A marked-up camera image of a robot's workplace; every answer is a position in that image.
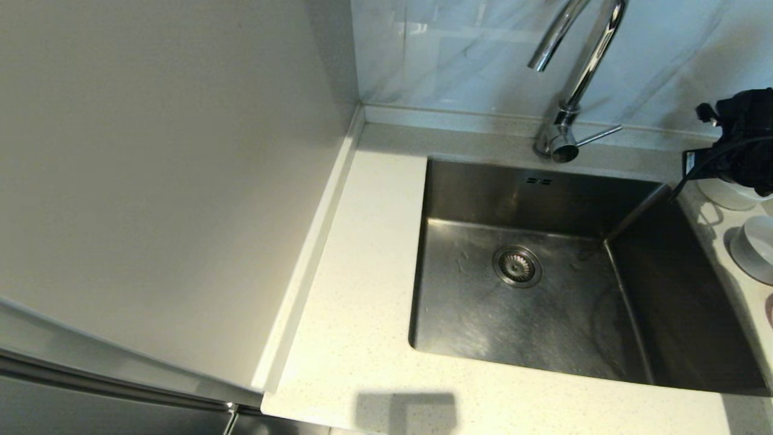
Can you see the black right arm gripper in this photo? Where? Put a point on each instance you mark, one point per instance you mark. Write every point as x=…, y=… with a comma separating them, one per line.
x=752, y=169

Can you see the white ceramic bowl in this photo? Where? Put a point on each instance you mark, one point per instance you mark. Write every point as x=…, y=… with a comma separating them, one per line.
x=724, y=196

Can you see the grey ceramic bowl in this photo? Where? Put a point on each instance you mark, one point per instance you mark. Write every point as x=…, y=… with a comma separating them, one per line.
x=755, y=251

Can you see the chrome gooseneck faucet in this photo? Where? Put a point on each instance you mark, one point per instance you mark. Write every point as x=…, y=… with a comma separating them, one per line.
x=558, y=142

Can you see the pink ceramic bowl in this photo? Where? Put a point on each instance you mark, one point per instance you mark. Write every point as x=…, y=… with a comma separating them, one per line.
x=770, y=311

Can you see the stainless steel sink basin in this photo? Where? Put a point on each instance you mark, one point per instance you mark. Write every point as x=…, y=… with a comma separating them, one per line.
x=543, y=326

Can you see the round metal drain strainer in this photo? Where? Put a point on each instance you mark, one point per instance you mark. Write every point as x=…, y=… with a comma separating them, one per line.
x=517, y=266

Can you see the grey tall cabinet side panel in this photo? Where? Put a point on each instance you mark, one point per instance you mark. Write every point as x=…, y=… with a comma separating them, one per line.
x=151, y=181

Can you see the chrome door trim strip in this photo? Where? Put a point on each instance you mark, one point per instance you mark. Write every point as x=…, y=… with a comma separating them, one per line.
x=121, y=386

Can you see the grey appliance door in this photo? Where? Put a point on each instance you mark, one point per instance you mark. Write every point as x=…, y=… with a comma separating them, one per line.
x=90, y=414

